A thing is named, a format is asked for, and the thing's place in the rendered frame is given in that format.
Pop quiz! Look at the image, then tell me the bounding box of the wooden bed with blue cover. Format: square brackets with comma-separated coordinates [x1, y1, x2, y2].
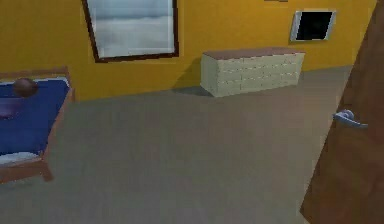
[0, 66, 76, 185]

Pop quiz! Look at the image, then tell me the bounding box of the silver framed black picture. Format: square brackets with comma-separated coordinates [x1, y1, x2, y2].
[289, 9, 337, 43]

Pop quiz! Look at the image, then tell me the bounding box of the brown framed window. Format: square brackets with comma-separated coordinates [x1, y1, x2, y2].
[81, 0, 180, 64]

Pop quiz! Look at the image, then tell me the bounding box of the brown ball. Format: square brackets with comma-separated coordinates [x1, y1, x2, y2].
[12, 78, 39, 98]

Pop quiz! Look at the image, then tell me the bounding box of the purple flat object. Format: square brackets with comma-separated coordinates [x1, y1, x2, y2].
[0, 98, 23, 120]

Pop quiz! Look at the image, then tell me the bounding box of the cream chest of drawers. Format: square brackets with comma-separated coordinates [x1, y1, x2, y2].
[200, 46, 306, 98]

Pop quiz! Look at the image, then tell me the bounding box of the silver door lever handle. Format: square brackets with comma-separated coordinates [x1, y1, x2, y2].
[332, 109, 369, 130]

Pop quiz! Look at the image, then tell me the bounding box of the brown wooden room door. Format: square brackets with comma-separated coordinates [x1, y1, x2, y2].
[299, 0, 384, 224]

